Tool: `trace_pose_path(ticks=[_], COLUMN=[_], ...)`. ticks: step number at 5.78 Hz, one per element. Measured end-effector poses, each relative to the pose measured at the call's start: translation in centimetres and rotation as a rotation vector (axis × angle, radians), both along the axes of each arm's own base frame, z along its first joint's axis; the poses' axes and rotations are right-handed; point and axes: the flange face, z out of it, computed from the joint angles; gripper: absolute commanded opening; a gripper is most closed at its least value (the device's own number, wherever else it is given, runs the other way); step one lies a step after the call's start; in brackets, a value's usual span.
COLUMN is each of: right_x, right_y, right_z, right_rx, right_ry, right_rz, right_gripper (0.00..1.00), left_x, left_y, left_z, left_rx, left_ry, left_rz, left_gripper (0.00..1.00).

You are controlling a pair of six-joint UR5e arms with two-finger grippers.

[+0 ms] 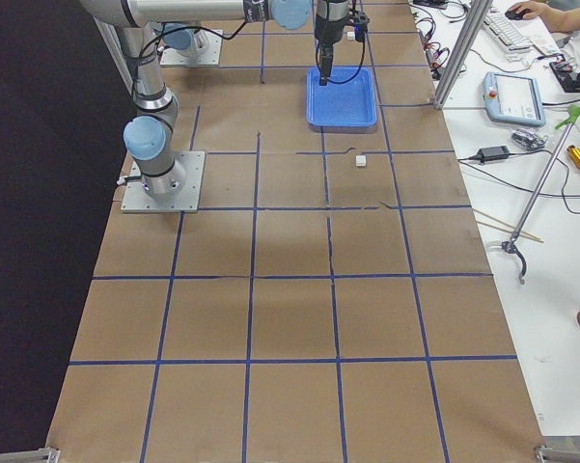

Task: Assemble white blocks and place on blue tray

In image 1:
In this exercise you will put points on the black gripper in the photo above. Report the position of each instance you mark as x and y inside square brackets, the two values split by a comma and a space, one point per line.
[328, 27]

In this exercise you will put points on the blue plastic tray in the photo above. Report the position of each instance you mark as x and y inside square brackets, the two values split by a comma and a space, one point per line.
[347, 108]

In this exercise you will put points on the person forearm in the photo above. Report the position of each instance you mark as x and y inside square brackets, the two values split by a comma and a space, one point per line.
[569, 21]

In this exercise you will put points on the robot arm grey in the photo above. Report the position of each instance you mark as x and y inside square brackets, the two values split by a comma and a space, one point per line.
[189, 43]
[140, 27]

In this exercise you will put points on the person hand on mouse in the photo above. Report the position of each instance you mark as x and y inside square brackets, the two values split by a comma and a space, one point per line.
[526, 10]

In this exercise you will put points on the black power adapter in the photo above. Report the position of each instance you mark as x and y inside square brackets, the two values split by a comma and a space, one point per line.
[490, 154]

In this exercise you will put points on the teach pendant tablet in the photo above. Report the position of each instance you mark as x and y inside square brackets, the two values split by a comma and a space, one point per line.
[513, 99]

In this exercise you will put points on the white keyboard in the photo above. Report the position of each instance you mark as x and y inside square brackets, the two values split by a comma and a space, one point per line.
[505, 34]

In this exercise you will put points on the wooden chopstick pair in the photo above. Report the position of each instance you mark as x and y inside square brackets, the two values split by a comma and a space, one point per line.
[492, 222]

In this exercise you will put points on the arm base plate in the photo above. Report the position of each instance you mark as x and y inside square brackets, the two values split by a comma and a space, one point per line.
[170, 58]
[179, 190]

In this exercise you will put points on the aluminium frame post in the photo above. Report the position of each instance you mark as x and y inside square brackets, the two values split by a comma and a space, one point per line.
[469, 31]

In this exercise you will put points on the green handled reacher grabber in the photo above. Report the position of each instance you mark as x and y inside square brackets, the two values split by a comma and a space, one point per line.
[509, 246]

